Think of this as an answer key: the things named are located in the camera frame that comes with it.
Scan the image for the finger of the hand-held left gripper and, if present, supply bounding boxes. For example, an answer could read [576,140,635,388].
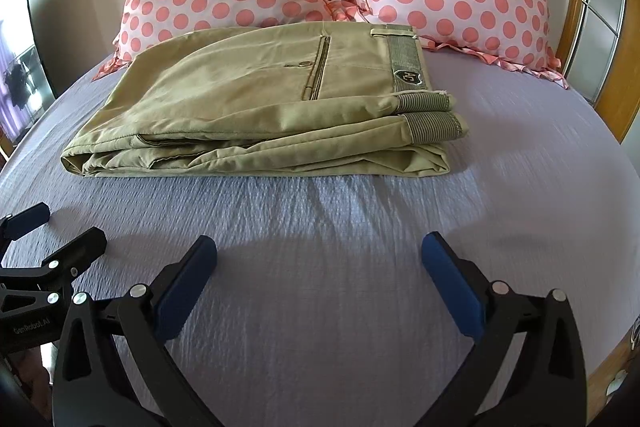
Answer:
[0,227,109,308]
[0,202,51,254]

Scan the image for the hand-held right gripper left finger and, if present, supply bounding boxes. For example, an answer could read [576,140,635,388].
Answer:
[51,234,236,427]

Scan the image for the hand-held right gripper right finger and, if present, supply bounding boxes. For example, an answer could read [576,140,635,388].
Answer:
[420,231,589,427]

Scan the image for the khaki pants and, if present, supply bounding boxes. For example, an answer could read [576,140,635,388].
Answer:
[60,21,471,180]

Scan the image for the dark framed screen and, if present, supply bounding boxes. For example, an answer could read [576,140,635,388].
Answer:
[0,18,57,144]

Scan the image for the lavender bed sheet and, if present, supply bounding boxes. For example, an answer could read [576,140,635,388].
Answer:
[0,52,640,427]

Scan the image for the grey panelled wardrobe door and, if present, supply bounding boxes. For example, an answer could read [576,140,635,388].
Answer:
[569,0,629,108]

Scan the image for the wooden bed frame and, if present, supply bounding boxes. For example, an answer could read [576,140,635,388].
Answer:
[515,0,640,408]

